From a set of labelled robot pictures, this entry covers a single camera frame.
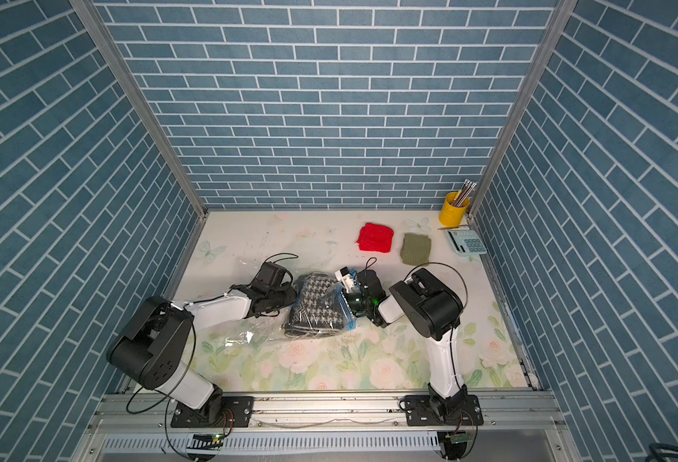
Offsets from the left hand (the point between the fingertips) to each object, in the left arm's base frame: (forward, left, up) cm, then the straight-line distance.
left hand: (302, 297), depth 94 cm
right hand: (-4, -7, +2) cm, 8 cm away
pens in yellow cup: (+37, -59, +13) cm, 71 cm away
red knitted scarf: (+24, -26, +2) cm, 35 cm away
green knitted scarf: (+18, -40, +3) cm, 44 cm away
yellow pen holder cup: (+33, -55, +6) cm, 65 cm away
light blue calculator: (+24, -61, +1) cm, 66 cm away
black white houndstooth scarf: (-5, -6, +3) cm, 8 cm away
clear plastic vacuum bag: (-10, +10, -2) cm, 14 cm away
